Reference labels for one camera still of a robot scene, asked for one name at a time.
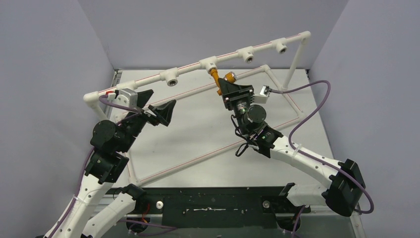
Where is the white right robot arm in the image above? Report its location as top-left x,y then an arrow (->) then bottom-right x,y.
217,78 -> 366,217

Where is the yellow plastic water faucet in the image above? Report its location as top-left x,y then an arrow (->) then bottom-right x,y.
208,68 -> 237,96

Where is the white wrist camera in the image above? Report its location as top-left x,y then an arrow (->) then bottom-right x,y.
106,88 -> 138,109
252,85 -> 271,104

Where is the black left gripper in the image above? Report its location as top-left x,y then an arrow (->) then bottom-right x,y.
119,90 -> 176,152

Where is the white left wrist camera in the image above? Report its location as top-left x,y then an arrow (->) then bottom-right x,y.
106,88 -> 138,109

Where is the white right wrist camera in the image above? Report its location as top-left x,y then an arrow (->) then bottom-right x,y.
252,85 -> 271,104

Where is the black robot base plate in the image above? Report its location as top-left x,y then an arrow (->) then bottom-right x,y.
105,186 -> 313,230

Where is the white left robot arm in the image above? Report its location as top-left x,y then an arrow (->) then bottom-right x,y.
44,89 -> 176,238

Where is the white PVC pipe frame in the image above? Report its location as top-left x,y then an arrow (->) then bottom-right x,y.
83,31 -> 311,187

